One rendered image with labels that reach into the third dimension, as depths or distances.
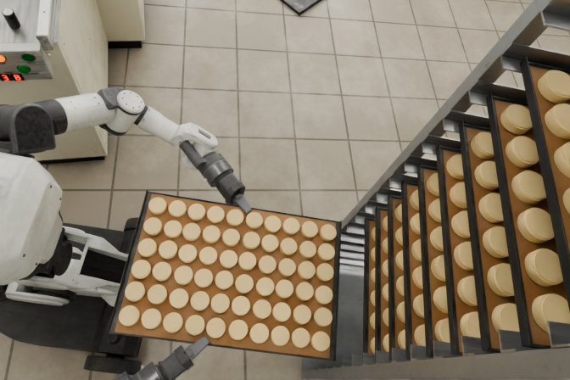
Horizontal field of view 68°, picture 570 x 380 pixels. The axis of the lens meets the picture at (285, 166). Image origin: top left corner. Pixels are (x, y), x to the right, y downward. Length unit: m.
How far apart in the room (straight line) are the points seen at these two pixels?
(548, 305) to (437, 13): 2.76
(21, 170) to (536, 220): 1.00
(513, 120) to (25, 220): 0.98
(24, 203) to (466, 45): 2.75
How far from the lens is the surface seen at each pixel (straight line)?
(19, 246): 1.07
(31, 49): 1.53
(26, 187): 1.09
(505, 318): 0.75
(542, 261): 0.70
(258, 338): 1.21
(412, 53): 2.92
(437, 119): 0.90
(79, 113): 1.23
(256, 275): 1.26
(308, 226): 1.30
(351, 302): 1.90
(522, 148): 0.77
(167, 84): 2.43
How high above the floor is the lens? 1.94
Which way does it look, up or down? 62 degrees down
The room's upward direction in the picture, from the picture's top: 21 degrees clockwise
